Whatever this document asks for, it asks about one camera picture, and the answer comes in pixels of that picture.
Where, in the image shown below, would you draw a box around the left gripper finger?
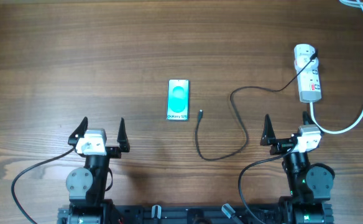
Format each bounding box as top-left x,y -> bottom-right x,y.
117,118 -> 129,146
68,116 -> 88,144

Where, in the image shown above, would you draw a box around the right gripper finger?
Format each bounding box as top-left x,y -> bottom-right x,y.
302,111 -> 324,134
260,114 -> 276,146

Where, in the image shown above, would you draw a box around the teal Galaxy smartphone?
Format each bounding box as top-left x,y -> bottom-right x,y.
167,80 -> 190,121

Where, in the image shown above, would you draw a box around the black USB charging cable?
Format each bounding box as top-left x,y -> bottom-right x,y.
195,49 -> 319,162

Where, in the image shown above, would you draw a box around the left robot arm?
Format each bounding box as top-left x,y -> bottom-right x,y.
57,117 -> 130,224

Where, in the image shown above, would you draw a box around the white charger plug adapter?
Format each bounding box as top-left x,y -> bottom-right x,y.
294,53 -> 319,73

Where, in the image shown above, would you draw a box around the white power strip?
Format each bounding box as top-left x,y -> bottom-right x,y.
294,44 -> 321,103

